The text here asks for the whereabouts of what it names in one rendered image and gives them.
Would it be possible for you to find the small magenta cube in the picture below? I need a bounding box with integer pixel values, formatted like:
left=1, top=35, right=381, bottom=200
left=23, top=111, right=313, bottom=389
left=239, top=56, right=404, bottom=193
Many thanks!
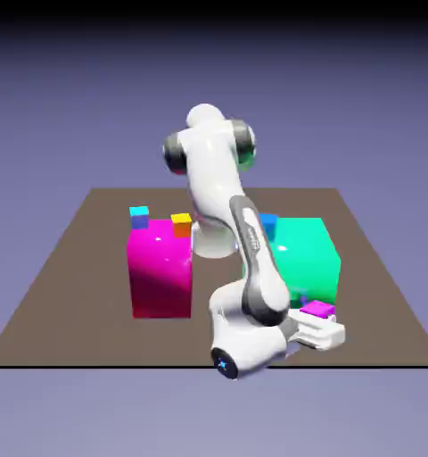
left=299, top=300, right=336, bottom=320

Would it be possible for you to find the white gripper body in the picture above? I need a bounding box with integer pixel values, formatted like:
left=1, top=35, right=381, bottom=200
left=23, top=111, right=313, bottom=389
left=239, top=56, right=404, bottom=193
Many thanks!
left=287, top=308, right=346, bottom=352

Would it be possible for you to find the small blue cube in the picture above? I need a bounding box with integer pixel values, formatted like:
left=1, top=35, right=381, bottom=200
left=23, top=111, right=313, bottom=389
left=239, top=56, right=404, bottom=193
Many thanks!
left=259, top=212, right=280, bottom=241

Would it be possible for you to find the large green box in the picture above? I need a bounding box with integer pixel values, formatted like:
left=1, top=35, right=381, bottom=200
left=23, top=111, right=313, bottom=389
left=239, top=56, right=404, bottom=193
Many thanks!
left=242, top=217, right=342, bottom=309

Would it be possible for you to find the large magenta box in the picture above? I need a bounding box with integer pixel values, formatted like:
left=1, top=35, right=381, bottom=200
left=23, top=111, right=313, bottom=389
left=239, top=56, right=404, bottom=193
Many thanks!
left=126, top=218, right=193, bottom=320

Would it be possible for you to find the small orange cube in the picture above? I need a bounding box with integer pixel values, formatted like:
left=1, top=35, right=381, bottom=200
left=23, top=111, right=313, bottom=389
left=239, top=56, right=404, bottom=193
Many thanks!
left=170, top=212, right=193, bottom=239

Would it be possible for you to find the small cyan cube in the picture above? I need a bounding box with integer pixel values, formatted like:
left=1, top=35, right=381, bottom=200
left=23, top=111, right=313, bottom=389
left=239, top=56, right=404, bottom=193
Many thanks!
left=128, top=205, right=151, bottom=230

